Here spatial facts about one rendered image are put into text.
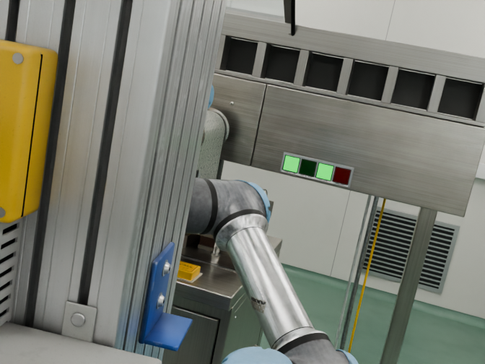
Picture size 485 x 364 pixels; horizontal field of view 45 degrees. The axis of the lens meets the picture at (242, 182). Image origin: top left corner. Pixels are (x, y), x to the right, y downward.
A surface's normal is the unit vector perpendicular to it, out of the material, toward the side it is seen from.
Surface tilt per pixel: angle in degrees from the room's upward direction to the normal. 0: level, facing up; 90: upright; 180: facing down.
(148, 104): 90
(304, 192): 90
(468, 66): 90
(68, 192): 90
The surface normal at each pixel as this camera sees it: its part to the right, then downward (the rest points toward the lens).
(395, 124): -0.26, 0.14
